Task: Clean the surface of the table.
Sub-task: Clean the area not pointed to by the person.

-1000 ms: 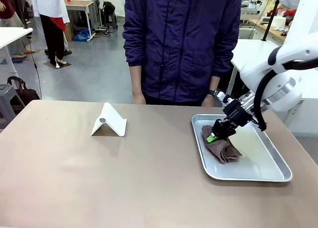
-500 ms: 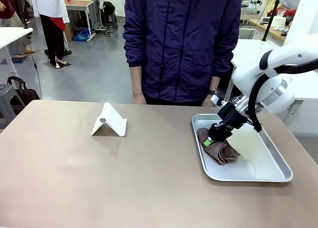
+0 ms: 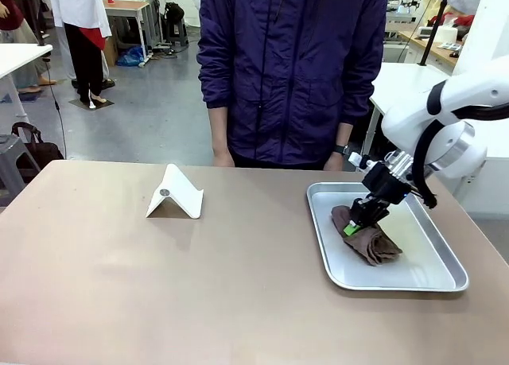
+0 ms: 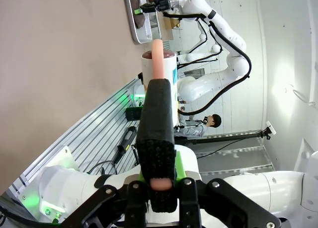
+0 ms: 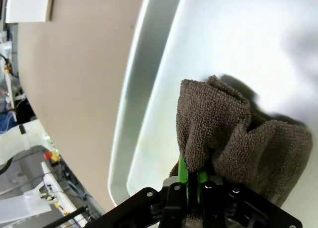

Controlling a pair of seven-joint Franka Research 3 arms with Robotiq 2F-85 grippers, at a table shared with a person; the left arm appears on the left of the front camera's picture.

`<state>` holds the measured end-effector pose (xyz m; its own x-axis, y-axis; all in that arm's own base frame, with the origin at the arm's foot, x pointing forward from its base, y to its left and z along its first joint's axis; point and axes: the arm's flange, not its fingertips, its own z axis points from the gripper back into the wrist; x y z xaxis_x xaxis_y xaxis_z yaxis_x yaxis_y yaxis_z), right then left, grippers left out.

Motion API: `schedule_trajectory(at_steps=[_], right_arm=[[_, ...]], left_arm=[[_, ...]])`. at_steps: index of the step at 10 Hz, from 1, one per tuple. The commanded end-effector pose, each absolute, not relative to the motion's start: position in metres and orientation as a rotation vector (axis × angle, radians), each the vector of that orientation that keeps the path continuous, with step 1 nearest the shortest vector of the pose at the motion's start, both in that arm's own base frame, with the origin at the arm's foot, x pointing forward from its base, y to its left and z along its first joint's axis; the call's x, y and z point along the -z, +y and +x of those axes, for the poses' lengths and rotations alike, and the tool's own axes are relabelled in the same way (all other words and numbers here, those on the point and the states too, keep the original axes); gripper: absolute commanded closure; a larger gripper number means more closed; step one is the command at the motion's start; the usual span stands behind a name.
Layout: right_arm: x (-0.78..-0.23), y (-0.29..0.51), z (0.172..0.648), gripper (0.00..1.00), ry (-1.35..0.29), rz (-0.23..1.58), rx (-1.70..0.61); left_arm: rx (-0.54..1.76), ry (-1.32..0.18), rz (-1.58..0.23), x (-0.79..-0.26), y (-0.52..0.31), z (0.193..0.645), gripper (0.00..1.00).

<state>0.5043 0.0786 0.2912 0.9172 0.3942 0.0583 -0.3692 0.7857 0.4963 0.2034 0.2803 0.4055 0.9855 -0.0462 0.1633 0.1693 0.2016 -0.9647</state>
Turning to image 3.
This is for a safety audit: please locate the black backpack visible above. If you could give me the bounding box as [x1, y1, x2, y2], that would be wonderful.
[163, 1, 186, 24]

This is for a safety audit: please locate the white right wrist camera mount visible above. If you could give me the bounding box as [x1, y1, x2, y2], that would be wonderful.
[348, 151, 375, 172]

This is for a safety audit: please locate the black slanted pole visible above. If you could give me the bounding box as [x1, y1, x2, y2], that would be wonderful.
[418, 0, 455, 67]

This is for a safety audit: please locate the person right forearm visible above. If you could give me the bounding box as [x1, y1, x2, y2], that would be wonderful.
[208, 105, 231, 150]

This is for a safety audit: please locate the person in beige skirt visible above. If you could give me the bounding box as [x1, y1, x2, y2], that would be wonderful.
[0, 0, 57, 95]

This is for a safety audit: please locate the person left forearm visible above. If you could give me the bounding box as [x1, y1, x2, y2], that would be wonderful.
[335, 120, 354, 147]

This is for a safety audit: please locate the white folded stand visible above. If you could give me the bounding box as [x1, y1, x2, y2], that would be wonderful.
[145, 163, 205, 220]

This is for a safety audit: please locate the wooden desk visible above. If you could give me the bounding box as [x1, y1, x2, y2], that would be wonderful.
[397, 29, 465, 76]

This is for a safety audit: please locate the white side table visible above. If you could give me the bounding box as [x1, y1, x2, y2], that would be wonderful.
[0, 42, 54, 124]

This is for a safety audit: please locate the wood top workbench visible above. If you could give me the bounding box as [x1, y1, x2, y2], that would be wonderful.
[103, 0, 155, 64]

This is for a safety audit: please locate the person right hand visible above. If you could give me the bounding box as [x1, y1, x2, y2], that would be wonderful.
[212, 146, 236, 169]

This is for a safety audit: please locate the purple jacket torso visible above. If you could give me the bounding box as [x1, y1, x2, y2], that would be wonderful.
[196, 0, 390, 171]

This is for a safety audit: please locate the black camera pole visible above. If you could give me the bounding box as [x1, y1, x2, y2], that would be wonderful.
[22, 0, 48, 48]

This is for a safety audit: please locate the person in white coat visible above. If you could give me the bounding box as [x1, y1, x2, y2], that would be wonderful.
[49, 0, 113, 106]

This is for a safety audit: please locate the blue plastic bag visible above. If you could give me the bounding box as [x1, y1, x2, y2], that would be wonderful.
[115, 45, 146, 68]

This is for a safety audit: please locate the black right arm cable sleeve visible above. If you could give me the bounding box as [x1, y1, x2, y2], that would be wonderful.
[410, 101, 509, 211]

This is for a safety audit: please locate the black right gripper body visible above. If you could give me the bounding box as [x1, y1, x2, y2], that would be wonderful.
[361, 161, 417, 209]

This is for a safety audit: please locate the cardboard box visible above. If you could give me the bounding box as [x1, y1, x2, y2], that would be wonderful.
[103, 33, 120, 67]

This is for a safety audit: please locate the grey plastic stool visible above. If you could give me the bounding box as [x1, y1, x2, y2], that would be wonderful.
[164, 21, 190, 48]

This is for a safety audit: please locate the dark handbag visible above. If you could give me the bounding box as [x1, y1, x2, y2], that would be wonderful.
[10, 121, 65, 172]

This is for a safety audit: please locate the white paper roll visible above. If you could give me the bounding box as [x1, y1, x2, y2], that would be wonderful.
[437, 24, 460, 45]

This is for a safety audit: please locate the brown cloth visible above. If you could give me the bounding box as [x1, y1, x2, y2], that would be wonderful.
[330, 204, 404, 267]

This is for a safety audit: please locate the grey step stool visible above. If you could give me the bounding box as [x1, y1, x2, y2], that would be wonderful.
[0, 133, 42, 201]

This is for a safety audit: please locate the person left hand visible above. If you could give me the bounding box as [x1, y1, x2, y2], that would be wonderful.
[322, 152, 346, 173]

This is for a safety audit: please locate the silver metal tray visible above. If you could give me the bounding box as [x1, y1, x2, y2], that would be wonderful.
[305, 181, 470, 293]

